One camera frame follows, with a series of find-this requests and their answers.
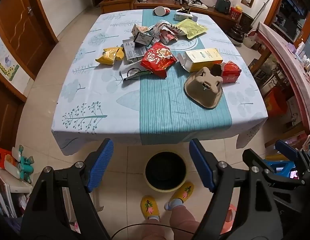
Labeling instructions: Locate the brown pulp cup carrier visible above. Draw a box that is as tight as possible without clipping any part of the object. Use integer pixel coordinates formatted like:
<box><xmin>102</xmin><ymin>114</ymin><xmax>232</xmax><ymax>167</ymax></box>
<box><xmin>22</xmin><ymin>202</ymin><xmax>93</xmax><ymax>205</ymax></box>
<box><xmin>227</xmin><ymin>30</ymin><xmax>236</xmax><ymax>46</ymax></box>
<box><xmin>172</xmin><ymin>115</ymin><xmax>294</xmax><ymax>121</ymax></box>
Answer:
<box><xmin>184</xmin><ymin>67</ymin><xmax>223</xmax><ymax>109</ymax></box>

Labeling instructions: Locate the yellow-green foil pouch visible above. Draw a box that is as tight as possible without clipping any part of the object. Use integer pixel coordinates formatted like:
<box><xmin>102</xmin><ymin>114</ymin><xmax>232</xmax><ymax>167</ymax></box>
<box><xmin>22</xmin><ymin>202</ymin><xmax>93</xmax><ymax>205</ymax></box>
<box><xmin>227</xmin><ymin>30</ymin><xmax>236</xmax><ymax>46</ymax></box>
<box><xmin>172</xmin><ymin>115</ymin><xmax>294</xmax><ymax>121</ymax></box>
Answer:
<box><xmin>176</xmin><ymin>18</ymin><xmax>208</xmax><ymax>40</ymax></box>

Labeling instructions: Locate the white green plastic pouch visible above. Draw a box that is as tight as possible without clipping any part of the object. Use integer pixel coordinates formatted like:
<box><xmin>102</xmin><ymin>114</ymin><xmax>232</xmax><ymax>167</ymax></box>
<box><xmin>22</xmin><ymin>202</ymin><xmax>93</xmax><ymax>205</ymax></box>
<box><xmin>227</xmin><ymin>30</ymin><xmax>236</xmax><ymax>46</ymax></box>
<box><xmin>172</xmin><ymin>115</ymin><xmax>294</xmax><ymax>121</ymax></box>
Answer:
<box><xmin>119</xmin><ymin>67</ymin><xmax>152</xmax><ymax>81</ymax></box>

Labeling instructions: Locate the left yellow slipper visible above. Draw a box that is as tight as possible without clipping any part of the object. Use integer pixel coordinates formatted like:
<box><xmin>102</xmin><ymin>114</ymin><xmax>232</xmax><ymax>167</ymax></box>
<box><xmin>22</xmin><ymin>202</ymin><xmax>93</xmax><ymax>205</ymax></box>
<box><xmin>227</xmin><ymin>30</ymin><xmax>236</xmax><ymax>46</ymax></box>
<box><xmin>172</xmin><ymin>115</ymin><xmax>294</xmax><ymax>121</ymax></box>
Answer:
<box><xmin>140</xmin><ymin>196</ymin><xmax>160</xmax><ymax>221</ymax></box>

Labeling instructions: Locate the small red torn box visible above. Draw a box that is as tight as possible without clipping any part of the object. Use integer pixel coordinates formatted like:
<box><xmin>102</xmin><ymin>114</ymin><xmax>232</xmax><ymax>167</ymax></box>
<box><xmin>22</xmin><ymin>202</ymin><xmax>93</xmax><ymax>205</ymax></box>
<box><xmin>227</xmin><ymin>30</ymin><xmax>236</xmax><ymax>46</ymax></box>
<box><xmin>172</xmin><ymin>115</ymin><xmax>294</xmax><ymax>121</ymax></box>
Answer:
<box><xmin>210</xmin><ymin>61</ymin><xmax>242</xmax><ymax>83</ymax></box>

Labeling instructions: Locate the yellow slipper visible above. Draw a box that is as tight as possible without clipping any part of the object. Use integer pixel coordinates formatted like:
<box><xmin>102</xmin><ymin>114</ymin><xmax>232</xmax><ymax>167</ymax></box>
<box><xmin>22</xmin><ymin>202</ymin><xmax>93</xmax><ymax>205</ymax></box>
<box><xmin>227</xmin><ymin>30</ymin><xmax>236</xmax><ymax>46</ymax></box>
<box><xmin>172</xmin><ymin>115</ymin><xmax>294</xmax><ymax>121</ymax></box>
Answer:
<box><xmin>164</xmin><ymin>181</ymin><xmax>194</xmax><ymax>211</ymax></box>
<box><xmin>140</xmin><ymin>196</ymin><xmax>160</xmax><ymax>221</ymax></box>

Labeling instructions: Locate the right yellow slipper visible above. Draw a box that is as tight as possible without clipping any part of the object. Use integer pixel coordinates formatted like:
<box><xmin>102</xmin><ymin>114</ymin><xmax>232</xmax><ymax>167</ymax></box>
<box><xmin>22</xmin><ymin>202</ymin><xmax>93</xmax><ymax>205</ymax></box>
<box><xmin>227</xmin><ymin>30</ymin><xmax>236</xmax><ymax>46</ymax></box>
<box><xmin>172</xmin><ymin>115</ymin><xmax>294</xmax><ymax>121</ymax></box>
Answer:
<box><xmin>164</xmin><ymin>181</ymin><xmax>194</xmax><ymax>211</ymax></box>

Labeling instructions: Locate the cream toothpaste box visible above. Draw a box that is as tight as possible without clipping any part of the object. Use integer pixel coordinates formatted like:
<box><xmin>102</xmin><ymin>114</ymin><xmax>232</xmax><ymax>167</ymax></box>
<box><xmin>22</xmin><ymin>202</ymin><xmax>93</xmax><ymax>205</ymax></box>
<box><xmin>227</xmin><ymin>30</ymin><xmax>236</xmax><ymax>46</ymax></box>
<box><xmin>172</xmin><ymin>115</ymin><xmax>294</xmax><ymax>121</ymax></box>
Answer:
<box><xmin>177</xmin><ymin>48</ymin><xmax>223</xmax><ymax>73</ymax></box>

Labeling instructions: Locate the blue plastic stool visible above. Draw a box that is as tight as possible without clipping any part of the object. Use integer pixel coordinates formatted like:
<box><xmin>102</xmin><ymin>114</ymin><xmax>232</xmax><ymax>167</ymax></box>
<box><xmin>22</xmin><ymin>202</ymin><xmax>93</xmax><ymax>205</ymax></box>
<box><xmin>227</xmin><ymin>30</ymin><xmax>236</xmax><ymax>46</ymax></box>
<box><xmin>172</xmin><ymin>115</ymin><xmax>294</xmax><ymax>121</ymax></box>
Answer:
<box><xmin>264</xmin><ymin>159</ymin><xmax>299</xmax><ymax>179</ymax></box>

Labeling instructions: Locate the white blue medicine box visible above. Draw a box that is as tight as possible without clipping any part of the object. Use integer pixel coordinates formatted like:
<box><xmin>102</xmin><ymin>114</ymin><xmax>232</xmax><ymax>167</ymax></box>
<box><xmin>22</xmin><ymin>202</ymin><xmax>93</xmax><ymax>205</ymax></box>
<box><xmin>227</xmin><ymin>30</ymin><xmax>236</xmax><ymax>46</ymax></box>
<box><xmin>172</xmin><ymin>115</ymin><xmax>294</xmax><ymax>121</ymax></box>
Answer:
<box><xmin>174</xmin><ymin>12</ymin><xmax>198</xmax><ymax>22</ymax></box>

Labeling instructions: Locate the dark green speaker box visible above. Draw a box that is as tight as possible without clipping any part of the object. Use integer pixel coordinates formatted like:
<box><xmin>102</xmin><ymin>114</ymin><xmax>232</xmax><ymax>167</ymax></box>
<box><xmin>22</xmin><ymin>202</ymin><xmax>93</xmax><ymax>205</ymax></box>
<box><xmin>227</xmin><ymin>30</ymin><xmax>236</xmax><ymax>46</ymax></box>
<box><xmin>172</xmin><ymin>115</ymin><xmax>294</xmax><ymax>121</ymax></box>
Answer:
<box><xmin>215</xmin><ymin>0</ymin><xmax>231</xmax><ymax>14</ymax></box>

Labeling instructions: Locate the large red snack bag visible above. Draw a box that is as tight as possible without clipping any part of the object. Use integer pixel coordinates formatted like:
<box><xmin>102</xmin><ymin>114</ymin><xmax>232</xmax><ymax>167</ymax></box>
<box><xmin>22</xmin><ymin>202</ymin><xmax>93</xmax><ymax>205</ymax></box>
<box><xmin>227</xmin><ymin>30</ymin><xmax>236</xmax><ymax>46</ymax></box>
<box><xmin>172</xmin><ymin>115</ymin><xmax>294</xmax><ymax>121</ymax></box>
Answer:
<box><xmin>140</xmin><ymin>42</ymin><xmax>177</xmax><ymax>79</ymax></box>

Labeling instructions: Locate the light blue patterned tablecloth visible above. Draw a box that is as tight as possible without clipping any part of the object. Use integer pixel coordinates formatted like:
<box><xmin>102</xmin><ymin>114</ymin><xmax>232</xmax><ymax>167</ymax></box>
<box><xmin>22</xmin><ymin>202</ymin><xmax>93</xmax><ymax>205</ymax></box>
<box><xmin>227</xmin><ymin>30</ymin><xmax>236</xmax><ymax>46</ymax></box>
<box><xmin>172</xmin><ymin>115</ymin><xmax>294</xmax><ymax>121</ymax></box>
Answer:
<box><xmin>51</xmin><ymin>9</ymin><xmax>268</xmax><ymax>155</ymax></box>

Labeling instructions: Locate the black gold wrapper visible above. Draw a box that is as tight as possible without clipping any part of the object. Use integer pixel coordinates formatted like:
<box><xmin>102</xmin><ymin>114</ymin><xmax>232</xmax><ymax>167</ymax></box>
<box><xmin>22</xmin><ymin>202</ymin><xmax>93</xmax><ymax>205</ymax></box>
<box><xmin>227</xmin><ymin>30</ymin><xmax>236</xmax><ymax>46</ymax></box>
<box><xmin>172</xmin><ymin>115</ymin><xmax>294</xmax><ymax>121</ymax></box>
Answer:
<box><xmin>176</xmin><ymin>7</ymin><xmax>190</xmax><ymax>14</ymax></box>

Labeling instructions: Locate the wooden door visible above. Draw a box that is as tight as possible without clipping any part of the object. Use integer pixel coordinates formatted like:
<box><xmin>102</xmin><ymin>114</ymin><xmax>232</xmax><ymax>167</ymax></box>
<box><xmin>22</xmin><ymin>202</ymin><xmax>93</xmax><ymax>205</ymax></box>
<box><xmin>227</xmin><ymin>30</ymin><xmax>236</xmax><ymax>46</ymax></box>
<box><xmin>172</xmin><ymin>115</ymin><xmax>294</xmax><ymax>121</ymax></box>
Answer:
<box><xmin>0</xmin><ymin>0</ymin><xmax>58</xmax><ymax>79</ymax></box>

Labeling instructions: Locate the red white paper cup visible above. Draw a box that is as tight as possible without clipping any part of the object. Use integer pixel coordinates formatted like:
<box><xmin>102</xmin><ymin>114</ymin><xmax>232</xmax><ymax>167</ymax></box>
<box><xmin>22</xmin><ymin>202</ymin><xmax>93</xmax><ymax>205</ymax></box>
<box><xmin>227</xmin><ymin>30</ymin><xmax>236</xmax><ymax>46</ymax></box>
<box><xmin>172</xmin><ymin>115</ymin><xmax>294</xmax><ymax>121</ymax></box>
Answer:
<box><xmin>153</xmin><ymin>6</ymin><xmax>171</xmax><ymax>17</ymax></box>

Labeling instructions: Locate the red plastic bucket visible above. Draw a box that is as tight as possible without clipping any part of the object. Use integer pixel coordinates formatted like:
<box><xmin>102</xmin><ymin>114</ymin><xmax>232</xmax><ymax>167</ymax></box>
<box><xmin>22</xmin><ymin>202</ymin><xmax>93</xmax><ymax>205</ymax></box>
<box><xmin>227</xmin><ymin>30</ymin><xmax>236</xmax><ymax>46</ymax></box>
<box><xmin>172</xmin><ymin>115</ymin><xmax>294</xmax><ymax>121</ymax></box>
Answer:
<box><xmin>264</xmin><ymin>87</ymin><xmax>288</xmax><ymax>118</ymax></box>

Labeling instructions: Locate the wooden tv cabinet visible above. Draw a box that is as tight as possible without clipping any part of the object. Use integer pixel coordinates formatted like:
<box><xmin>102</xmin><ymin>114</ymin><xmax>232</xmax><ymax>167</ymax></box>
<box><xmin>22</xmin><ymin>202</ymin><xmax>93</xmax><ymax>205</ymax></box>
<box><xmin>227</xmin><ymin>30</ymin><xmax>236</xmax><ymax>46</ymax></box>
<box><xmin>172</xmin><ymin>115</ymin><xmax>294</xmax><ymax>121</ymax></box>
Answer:
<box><xmin>99</xmin><ymin>0</ymin><xmax>239</xmax><ymax>29</ymax></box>

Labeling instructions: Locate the small black white carton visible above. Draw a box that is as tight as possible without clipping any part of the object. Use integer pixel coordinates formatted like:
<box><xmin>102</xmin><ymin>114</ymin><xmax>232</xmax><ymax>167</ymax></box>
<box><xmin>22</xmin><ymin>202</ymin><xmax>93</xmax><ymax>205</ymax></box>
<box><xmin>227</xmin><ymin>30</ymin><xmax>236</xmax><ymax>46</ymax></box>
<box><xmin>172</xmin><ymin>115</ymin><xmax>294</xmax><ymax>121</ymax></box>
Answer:
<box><xmin>131</xmin><ymin>24</ymin><xmax>155</xmax><ymax>46</ymax></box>

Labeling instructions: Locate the grey printed carton box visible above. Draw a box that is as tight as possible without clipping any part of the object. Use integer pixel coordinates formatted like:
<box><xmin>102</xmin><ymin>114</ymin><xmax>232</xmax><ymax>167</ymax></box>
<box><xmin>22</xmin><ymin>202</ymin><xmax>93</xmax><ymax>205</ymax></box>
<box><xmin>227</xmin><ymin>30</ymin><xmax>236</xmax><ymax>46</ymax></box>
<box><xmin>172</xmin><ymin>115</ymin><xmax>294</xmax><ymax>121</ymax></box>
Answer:
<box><xmin>122</xmin><ymin>38</ymin><xmax>147</xmax><ymax>61</ymax></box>

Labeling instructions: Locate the yellow snack wrapper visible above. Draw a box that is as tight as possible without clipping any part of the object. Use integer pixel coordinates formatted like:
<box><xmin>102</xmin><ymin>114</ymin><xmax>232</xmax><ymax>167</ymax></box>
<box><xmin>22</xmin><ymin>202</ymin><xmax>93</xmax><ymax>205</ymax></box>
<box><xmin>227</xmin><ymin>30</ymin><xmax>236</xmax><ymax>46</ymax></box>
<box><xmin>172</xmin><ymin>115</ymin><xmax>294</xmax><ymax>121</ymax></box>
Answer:
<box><xmin>95</xmin><ymin>47</ymin><xmax>125</xmax><ymax>66</ymax></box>

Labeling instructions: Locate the teal toy figure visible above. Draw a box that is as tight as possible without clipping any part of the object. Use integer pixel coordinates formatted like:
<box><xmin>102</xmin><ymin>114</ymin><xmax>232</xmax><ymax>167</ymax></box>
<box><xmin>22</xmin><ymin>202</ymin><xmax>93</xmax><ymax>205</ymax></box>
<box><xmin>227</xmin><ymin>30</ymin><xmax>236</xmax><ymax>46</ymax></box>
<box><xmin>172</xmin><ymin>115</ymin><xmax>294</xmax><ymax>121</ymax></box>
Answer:
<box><xmin>12</xmin><ymin>145</ymin><xmax>35</xmax><ymax>184</ymax></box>

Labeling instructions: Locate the yellow round trash bin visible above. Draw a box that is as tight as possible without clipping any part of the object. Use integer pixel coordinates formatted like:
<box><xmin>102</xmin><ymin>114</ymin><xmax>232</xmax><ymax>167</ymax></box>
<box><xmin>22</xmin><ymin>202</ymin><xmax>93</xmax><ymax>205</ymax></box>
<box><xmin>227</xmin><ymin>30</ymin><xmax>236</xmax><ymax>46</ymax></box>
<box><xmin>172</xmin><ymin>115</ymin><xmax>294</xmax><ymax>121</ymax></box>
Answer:
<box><xmin>144</xmin><ymin>151</ymin><xmax>188</xmax><ymax>192</ymax></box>

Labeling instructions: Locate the red white wrapper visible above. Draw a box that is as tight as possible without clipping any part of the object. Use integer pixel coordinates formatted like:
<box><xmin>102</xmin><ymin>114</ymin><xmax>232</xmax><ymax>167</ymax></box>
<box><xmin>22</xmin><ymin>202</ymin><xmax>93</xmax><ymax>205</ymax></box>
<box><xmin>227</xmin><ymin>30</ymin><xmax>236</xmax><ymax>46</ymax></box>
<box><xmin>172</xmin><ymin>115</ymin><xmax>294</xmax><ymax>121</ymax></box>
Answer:
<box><xmin>148</xmin><ymin>20</ymin><xmax>186</xmax><ymax>45</ymax></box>

